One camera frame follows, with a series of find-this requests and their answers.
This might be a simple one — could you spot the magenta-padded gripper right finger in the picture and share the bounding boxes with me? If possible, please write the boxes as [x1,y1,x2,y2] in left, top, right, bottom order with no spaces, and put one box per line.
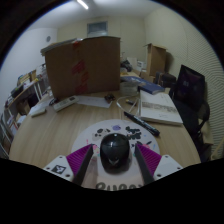
[134,143,184,186]

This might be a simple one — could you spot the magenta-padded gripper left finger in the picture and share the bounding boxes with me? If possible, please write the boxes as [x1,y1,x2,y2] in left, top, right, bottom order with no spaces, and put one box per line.
[43,143,95,187]

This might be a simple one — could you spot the black computer mouse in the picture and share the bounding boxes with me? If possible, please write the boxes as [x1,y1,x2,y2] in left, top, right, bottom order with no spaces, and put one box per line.
[99,132,131,174]

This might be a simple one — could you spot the white printed mouse pad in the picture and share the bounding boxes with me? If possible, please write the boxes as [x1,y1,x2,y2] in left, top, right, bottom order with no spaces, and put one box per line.
[70,119,162,191]

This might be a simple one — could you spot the black marker pen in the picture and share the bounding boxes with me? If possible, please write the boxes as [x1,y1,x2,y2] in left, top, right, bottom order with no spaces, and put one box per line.
[123,110,161,137]

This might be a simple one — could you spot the white open book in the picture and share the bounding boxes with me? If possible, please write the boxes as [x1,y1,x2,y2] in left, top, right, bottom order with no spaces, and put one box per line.
[138,89,184,127]

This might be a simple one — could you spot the white paper sheet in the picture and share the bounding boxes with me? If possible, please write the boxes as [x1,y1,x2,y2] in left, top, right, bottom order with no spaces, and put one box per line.
[77,95,114,109]

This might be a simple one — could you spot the small black gadget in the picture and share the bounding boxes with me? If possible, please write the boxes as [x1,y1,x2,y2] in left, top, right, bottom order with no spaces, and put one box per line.
[104,93,117,103]

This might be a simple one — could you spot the blue book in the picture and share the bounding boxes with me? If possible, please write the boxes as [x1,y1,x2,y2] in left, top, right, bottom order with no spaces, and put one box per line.
[120,75,166,95]

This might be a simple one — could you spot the low bookshelf unit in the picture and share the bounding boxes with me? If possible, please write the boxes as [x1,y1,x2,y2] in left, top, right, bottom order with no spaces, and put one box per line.
[0,109,19,159]

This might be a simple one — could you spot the black office chair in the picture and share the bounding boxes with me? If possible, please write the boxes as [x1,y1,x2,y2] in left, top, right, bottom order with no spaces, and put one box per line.
[168,64,212,161]

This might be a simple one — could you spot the large brown cardboard box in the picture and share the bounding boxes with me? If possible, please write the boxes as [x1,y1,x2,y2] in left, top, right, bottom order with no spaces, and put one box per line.
[44,35,122,100]

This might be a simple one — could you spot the small brown cardboard box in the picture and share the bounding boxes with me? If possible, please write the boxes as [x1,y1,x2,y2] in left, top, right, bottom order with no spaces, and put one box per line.
[144,43,168,78]

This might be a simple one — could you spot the ceiling tube light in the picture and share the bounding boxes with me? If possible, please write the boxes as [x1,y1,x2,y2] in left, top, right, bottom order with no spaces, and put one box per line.
[76,0,90,10]

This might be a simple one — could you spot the white cable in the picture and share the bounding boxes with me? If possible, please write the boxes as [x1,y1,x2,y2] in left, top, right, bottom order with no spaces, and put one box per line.
[116,94,140,116]

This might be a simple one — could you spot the wooden wall shelf unit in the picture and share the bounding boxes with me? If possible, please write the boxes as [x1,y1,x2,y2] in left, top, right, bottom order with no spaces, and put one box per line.
[4,68,51,118]

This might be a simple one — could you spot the wall air vent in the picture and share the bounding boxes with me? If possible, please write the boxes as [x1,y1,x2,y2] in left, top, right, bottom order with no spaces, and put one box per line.
[87,21,109,36]

